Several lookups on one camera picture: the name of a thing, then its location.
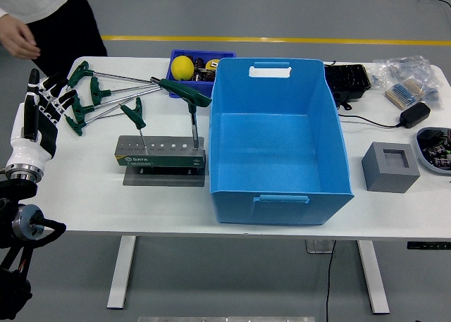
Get yellow lemon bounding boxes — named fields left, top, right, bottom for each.
left=171, top=55, right=195, bottom=82

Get grey oval tray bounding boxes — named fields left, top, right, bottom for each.
left=415, top=126, right=451, bottom=176

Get person's right hand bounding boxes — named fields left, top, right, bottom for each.
left=0, top=13, right=42, bottom=60

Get tan resistor strip bundle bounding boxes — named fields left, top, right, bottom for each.
left=403, top=78, right=424, bottom=98

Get black table control panel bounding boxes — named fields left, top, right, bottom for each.
left=407, top=241, right=451, bottom=251

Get small dark blue bin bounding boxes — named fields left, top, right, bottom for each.
left=166, top=49, right=236, bottom=98

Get large green T-handle hex key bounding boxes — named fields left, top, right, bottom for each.
left=150, top=75, right=214, bottom=151

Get dark small parts pile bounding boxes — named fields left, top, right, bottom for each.
left=192, top=56, right=216, bottom=82

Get white table leg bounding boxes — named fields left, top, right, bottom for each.
left=106, top=235, right=137, bottom=309
left=356, top=240, right=391, bottom=315

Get metal hex key stand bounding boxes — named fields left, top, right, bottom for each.
left=115, top=135, right=209, bottom=187

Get blue resistor strip bundle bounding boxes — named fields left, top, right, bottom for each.
left=385, top=83, right=412, bottom=111

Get large light blue plastic box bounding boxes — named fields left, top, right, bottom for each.
left=209, top=56, right=355, bottom=227

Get black adapter cord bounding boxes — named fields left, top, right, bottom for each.
left=336, top=105, right=404, bottom=129

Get electronic parts in tray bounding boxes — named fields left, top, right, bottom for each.
left=419, top=128, right=451, bottom=170

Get small green T-handle hex key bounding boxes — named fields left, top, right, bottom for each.
left=105, top=96, right=143, bottom=120
left=119, top=102, right=147, bottom=149

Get black power adapter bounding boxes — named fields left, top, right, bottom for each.
left=399, top=101, right=431, bottom=129

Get clear plastic bags pile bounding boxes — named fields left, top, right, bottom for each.
left=372, top=55, right=444, bottom=111

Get grey metal floor plate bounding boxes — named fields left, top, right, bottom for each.
left=305, top=239, right=335, bottom=254

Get grey foam block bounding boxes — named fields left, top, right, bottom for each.
left=362, top=141, right=421, bottom=193

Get black hanging cable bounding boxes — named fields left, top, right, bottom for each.
left=324, top=240, right=338, bottom=322

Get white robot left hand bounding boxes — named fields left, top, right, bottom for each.
left=7, top=68, right=79, bottom=168

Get black plastic case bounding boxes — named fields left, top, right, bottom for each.
left=323, top=63, right=371, bottom=111

